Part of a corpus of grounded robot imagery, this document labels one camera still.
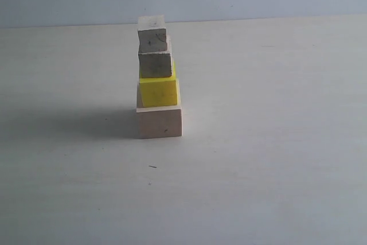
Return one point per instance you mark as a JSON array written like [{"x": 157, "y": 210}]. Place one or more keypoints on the large pale wooden cube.
[{"x": 159, "y": 122}]

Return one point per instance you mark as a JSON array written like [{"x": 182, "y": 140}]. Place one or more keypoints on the small wooden cube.
[{"x": 152, "y": 33}]

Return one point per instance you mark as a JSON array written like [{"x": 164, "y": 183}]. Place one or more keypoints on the yellow cube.
[{"x": 159, "y": 91}]

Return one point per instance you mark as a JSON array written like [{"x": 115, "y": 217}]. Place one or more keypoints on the medium wooden cube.
[{"x": 156, "y": 64}]

